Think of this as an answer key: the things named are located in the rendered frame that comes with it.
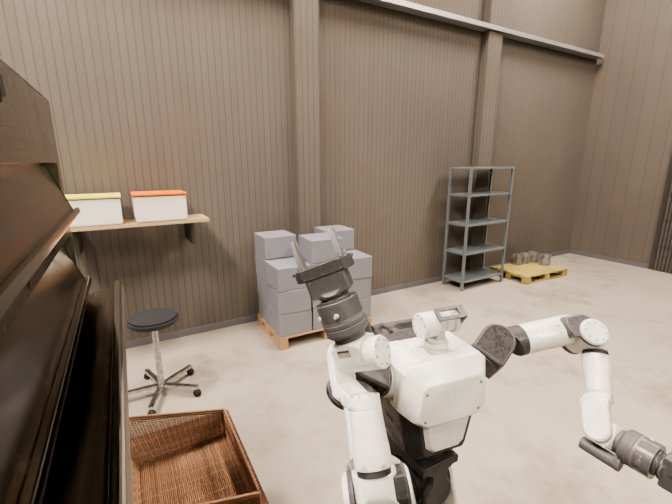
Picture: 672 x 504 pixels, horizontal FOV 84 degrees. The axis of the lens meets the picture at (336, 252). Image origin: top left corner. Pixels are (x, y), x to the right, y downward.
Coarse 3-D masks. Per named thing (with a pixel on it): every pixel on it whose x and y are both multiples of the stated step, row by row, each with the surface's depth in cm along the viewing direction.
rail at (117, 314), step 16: (112, 352) 92; (112, 368) 85; (112, 384) 78; (112, 400) 73; (112, 416) 69; (112, 432) 64; (112, 448) 61; (112, 464) 58; (112, 480) 55; (112, 496) 52
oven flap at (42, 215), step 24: (0, 168) 80; (24, 168) 99; (0, 192) 72; (24, 192) 88; (48, 192) 112; (0, 216) 66; (24, 216) 79; (48, 216) 97; (72, 216) 116; (0, 240) 60; (24, 240) 71; (48, 240) 79; (0, 264) 56; (24, 264) 61; (0, 288) 50; (0, 312) 44
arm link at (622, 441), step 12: (624, 432) 95; (636, 432) 94; (588, 444) 100; (600, 444) 97; (612, 444) 96; (624, 444) 93; (600, 456) 98; (612, 456) 96; (624, 456) 93; (612, 468) 96
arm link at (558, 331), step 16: (544, 320) 112; (560, 320) 111; (576, 320) 109; (592, 320) 108; (528, 336) 108; (544, 336) 108; (560, 336) 109; (576, 336) 108; (592, 336) 106; (608, 336) 106
